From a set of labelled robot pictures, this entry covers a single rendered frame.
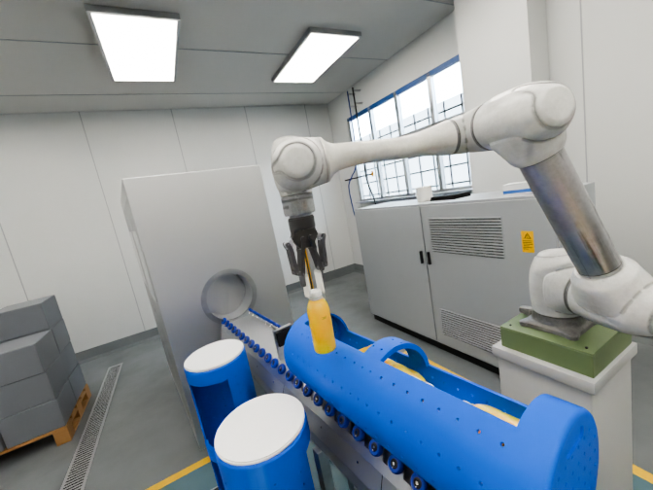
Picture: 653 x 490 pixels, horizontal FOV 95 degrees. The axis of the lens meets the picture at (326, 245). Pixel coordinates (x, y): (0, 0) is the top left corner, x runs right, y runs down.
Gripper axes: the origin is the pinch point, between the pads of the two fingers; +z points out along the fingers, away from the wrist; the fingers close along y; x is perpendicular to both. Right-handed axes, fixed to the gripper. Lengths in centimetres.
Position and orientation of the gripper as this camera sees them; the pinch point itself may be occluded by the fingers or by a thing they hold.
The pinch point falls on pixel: (313, 284)
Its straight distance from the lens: 88.5
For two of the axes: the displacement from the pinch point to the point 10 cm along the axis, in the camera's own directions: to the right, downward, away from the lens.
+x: 5.5, 0.4, -8.4
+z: 1.7, 9.7, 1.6
